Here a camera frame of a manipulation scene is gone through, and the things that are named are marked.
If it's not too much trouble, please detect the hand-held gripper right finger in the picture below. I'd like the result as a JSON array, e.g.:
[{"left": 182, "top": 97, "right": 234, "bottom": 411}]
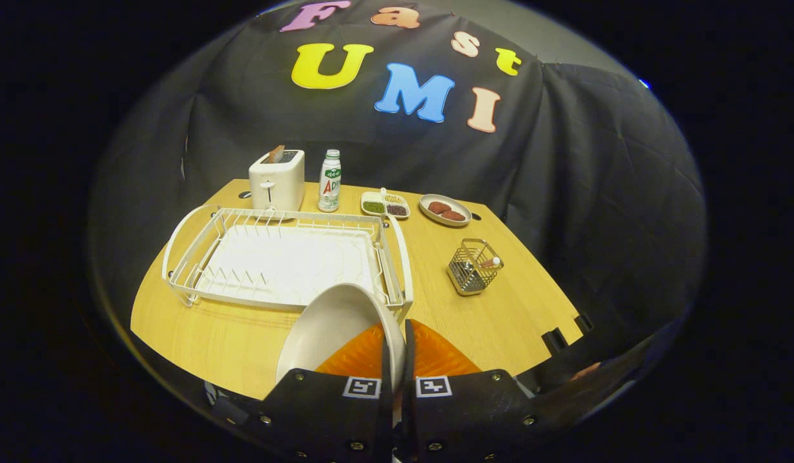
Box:
[{"left": 402, "top": 318, "right": 555, "bottom": 463}]

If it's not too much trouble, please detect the black backdrop cloth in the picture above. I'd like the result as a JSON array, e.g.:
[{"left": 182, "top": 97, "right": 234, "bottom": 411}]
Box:
[{"left": 88, "top": 0, "right": 706, "bottom": 412}]

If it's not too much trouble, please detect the white bottle with green label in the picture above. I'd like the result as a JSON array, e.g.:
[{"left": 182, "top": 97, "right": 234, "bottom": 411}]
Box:
[{"left": 317, "top": 149, "right": 342, "bottom": 213}]

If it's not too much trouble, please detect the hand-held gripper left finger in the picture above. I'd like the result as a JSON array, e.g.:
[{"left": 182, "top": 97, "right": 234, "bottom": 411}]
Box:
[{"left": 233, "top": 322, "right": 396, "bottom": 463}]

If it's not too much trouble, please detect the white wire dish rack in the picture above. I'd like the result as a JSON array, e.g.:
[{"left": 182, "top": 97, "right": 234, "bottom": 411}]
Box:
[{"left": 162, "top": 204, "right": 414, "bottom": 322}]

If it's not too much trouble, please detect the white round plate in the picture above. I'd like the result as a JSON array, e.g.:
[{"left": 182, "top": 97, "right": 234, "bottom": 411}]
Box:
[{"left": 276, "top": 283, "right": 407, "bottom": 392}]

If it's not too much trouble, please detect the beige dish with patties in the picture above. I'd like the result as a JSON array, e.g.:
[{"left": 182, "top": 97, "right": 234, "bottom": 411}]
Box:
[{"left": 419, "top": 194, "right": 472, "bottom": 227}]

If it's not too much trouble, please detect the metal wire basket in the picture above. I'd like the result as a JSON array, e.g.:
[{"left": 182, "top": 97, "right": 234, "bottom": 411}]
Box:
[{"left": 446, "top": 239, "right": 504, "bottom": 296}]

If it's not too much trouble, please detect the white divided tray with beans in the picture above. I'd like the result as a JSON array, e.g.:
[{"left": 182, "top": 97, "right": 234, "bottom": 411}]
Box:
[{"left": 361, "top": 190, "right": 411, "bottom": 220}]

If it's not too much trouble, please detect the white toaster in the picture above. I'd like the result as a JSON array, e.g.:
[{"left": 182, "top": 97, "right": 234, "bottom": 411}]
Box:
[{"left": 248, "top": 149, "right": 306, "bottom": 213}]

